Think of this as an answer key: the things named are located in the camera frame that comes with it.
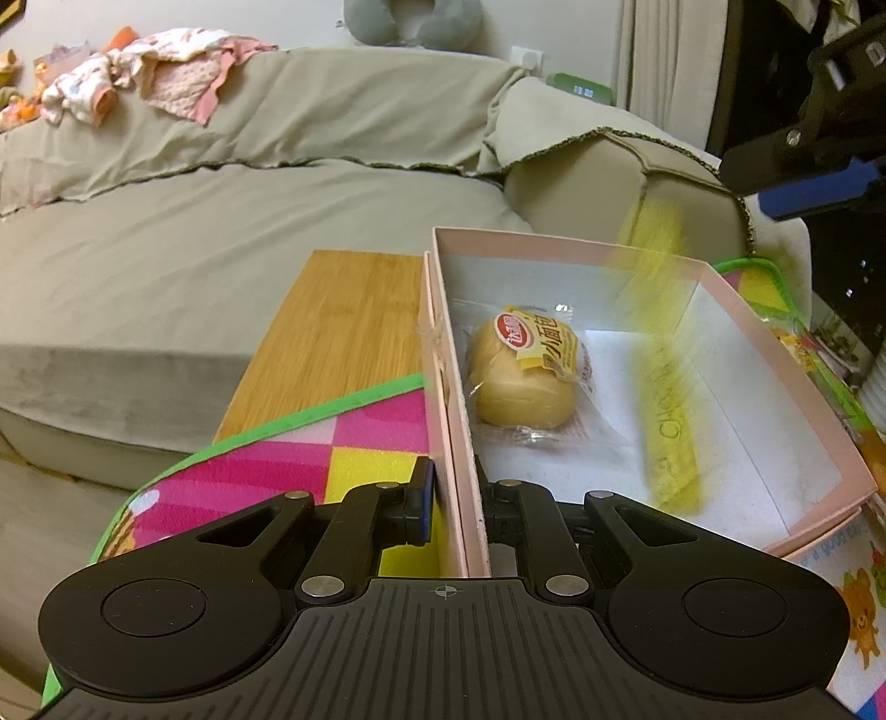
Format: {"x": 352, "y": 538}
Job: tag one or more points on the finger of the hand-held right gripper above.
{"x": 817, "y": 194}

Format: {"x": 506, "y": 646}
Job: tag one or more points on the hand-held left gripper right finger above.
{"x": 505, "y": 512}

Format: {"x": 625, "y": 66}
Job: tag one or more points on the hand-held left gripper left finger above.
{"x": 423, "y": 509}

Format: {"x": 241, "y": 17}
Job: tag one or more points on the round bread bun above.
{"x": 519, "y": 388}

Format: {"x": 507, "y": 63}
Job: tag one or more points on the yellow snack packet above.
{"x": 668, "y": 429}

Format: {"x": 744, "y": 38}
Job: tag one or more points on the pink cardboard box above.
{"x": 775, "y": 388}

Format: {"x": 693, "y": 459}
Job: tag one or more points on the colourful play mat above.
{"x": 277, "y": 450}

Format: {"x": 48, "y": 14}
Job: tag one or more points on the light curtain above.
{"x": 664, "y": 62}

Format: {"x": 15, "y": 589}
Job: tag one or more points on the beige sofa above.
{"x": 581, "y": 194}

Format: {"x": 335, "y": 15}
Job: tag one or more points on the green digital clock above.
{"x": 581, "y": 88}

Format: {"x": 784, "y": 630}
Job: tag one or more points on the beige sofa cover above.
{"x": 207, "y": 242}
{"x": 540, "y": 118}

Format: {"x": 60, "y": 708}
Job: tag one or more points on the grey neck pillow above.
{"x": 415, "y": 24}

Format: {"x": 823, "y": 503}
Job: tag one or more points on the white floral baby garment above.
{"x": 173, "y": 48}
{"x": 79, "y": 90}

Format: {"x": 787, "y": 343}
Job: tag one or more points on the orange toy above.
{"x": 119, "y": 38}

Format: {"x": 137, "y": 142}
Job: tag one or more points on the small orange toys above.
{"x": 17, "y": 111}

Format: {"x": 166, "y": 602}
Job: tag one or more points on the pastel printed bag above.
{"x": 62, "y": 59}

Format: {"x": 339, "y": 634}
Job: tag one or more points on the yellow cloth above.
{"x": 8, "y": 62}

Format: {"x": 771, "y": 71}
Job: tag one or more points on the white wall socket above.
{"x": 527, "y": 58}

